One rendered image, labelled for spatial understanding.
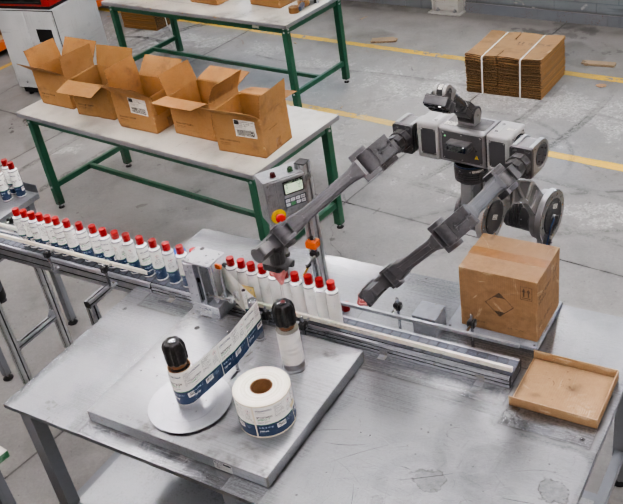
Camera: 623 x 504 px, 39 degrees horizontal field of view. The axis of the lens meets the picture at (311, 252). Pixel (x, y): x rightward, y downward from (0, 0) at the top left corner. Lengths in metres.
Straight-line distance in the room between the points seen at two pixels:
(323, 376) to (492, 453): 0.67
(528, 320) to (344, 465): 0.87
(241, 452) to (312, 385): 0.38
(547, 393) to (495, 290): 0.41
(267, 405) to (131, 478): 1.21
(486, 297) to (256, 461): 1.04
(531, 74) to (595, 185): 1.43
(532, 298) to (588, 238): 2.24
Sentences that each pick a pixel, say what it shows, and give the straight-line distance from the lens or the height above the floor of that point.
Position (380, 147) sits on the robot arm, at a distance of 3.00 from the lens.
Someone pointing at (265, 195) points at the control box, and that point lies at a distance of 3.25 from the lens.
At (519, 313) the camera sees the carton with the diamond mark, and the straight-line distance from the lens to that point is 3.29.
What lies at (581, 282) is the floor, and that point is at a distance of 5.07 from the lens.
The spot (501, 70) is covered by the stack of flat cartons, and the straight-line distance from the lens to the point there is 7.15.
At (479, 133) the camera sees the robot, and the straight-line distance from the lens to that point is 3.29.
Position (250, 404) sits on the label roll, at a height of 1.02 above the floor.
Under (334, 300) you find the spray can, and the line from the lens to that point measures 3.35.
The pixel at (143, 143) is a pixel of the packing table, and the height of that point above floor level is 0.78.
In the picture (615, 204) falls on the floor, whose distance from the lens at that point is 5.76.
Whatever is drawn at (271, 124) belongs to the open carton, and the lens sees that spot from 4.95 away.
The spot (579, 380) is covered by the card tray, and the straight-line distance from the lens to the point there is 3.22.
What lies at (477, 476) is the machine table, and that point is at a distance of 2.91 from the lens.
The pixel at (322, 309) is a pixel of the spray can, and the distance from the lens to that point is 3.40.
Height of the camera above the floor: 3.01
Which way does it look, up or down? 33 degrees down
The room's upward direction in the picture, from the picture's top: 10 degrees counter-clockwise
